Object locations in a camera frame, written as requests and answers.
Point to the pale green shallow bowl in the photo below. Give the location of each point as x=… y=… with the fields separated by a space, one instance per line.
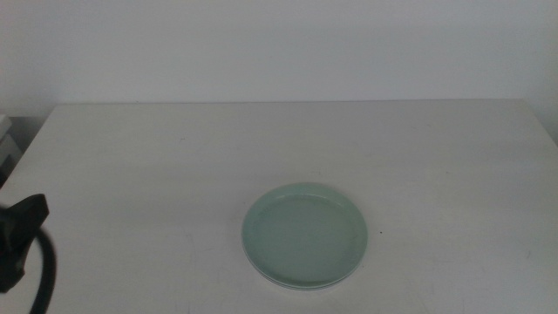
x=305 y=235

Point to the white shallow bowl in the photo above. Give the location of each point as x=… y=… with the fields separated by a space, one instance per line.
x=301 y=288

